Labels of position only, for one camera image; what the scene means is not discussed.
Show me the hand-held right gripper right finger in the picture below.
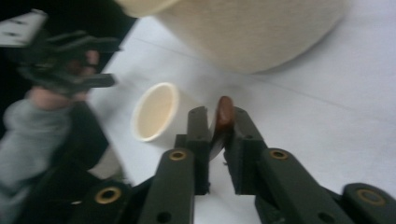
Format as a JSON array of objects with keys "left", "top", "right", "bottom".
[{"left": 223, "top": 106, "right": 356, "bottom": 224}]

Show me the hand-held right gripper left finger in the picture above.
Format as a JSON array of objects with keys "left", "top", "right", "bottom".
[{"left": 136, "top": 105, "right": 213, "bottom": 224}]

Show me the brown wooden spoon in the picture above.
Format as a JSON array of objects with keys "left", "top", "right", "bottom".
[{"left": 210, "top": 95, "right": 236, "bottom": 161}]

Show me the white cup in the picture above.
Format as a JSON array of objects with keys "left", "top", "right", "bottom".
[{"left": 130, "top": 81, "right": 204, "bottom": 147}]

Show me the beige rice container clear lid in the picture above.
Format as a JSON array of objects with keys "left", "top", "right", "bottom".
[{"left": 113, "top": 0, "right": 347, "bottom": 75}]

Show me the white table mat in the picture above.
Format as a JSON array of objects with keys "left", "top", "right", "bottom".
[{"left": 87, "top": 0, "right": 396, "bottom": 224}]

